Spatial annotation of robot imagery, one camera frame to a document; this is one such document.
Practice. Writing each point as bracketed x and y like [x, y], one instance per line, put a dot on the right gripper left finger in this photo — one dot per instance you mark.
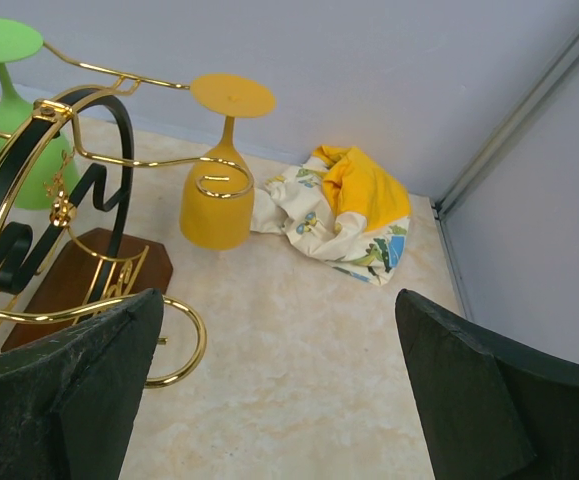
[68, 401]

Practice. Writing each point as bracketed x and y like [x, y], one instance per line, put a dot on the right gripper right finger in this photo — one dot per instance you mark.
[490, 407]

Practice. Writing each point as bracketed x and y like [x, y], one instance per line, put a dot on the gold wire wine glass rack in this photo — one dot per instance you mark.
[108, 181]

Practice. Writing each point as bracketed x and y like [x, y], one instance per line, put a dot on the orange plastic wine glass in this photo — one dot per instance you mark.
[218, 195]

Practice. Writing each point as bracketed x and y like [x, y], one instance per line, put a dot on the yellow patterned cloth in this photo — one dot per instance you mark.
[340, 207]

